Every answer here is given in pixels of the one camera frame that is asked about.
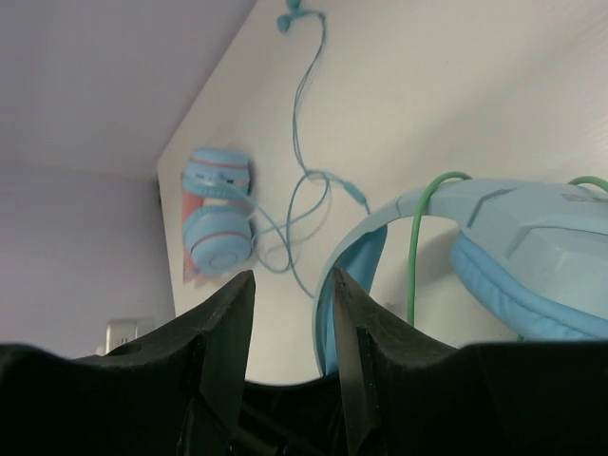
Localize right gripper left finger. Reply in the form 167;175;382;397
75;271;256;455

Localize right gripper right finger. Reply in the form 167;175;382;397
332;269;469;455

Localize large light blue headphones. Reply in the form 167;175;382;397
313;172;607;375

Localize green headphone cable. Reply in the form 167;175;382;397
407;171;608;341

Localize pink blue cat-ear headphones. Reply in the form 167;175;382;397
181;147;253;284

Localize blue earbuds with cable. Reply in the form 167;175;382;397
241;0;371;300

